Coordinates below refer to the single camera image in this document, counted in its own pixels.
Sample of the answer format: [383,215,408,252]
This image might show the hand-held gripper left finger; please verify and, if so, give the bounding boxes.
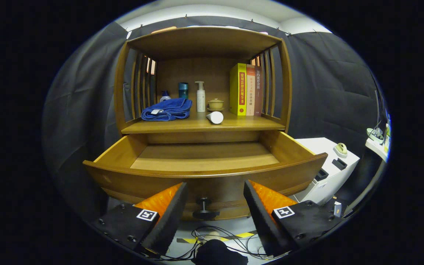
[89,182,189,256]

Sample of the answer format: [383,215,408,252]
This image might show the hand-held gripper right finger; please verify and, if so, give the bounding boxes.
[243,180,349,257]

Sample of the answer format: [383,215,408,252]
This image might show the wooden drawer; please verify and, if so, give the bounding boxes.
[83,131,328,221]

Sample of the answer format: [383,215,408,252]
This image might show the white green-capped tube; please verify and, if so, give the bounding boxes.
[206,111,224,124]

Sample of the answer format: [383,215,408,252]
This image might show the white side cabinet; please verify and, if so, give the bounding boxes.
[294,137,360,205]

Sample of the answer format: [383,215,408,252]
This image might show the wooden countertop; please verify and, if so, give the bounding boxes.
[121,110,285,134]

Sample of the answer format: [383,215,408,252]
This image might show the wooden cabinet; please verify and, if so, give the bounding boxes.
[113,26,293,221]

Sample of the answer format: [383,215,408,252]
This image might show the dark cloth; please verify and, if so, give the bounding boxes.
[192,239,248,265]

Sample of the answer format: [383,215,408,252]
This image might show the beige tape dispenser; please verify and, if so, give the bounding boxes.
[333,143,348,159]

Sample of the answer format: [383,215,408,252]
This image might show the blue towel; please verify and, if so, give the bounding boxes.
[141,98,193,121]

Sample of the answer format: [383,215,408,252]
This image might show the white pump bottle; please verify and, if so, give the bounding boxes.
[195,81,206,113]

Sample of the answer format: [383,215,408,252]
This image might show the brown book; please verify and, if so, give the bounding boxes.
[254,66,263,117]

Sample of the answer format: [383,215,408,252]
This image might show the orange and cream book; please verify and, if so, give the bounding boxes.
[246,64,256,116]

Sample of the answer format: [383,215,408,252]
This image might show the yellow book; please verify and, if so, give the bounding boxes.
[229,63,247,116]

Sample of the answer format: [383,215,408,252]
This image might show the white desk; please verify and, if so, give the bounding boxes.
[365,138,389,162]

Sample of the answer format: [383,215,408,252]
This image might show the grey bowl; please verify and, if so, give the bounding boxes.
[367,127,384,144]

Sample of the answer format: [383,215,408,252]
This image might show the black cables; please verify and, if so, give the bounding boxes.
[149,225,271,262]

